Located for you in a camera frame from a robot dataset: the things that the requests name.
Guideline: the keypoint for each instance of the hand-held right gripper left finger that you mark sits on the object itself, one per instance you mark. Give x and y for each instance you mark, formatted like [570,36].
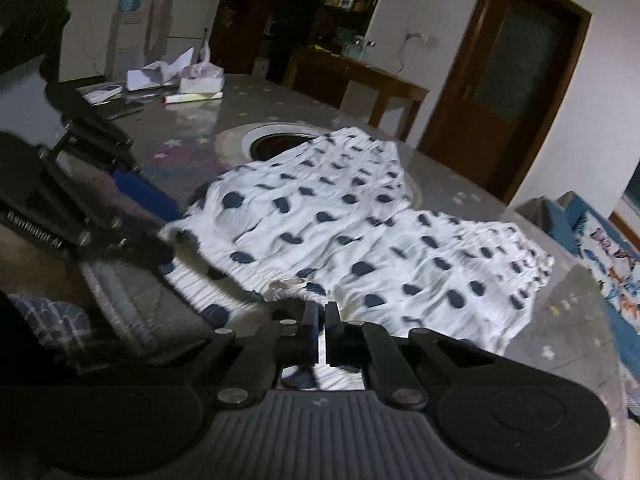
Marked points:
[310,335]

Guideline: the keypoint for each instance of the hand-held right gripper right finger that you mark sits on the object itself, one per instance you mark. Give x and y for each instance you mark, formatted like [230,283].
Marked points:
[334,340]

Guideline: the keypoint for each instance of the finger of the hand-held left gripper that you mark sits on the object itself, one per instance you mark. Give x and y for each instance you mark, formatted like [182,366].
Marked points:
[145,192]
[140,247]

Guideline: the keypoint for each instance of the white polka dot garment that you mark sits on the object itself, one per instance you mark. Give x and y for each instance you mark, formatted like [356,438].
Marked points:
[325,210]

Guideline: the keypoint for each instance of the white tube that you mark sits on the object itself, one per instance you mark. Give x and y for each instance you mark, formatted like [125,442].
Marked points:
[192,98]

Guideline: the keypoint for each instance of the white booklet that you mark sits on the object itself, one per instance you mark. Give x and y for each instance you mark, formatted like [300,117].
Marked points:
[102,92]

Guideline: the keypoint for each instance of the plaid blue cloth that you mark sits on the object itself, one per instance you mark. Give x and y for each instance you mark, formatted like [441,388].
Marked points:
[55,325]

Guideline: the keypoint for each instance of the white paper box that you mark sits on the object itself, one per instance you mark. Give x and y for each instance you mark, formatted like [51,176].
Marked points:
[150,75]

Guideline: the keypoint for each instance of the white tissue pack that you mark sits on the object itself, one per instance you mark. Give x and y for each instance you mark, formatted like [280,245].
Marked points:
[202,80]

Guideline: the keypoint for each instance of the water dispenser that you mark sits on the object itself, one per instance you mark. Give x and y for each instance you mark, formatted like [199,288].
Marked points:
[125,35]

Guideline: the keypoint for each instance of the white fridge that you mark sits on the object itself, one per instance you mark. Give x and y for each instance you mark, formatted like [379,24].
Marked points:
[190,10]

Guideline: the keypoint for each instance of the grey star table cover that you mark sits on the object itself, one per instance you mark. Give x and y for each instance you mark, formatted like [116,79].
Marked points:
[350,110]

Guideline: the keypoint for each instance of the dark wooden cabinet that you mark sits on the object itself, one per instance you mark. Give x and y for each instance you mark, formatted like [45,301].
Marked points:
[300,5]

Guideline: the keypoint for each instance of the wooden side table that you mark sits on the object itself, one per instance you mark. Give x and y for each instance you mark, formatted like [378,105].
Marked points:
[360,70]

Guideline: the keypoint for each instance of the teal kettle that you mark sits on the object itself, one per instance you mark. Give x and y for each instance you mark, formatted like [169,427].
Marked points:
[355,47]

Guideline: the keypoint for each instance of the blue sofa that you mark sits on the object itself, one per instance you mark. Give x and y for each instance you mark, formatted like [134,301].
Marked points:
[562,225]

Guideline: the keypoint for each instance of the brown wooden door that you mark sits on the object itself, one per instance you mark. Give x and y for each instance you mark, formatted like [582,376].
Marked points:
[475,110]

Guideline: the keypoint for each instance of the butterfly print cushion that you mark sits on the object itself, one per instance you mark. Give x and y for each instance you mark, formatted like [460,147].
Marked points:
[610,260]

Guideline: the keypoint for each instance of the green window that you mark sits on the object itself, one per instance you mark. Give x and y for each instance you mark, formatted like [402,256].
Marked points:
[632,190]

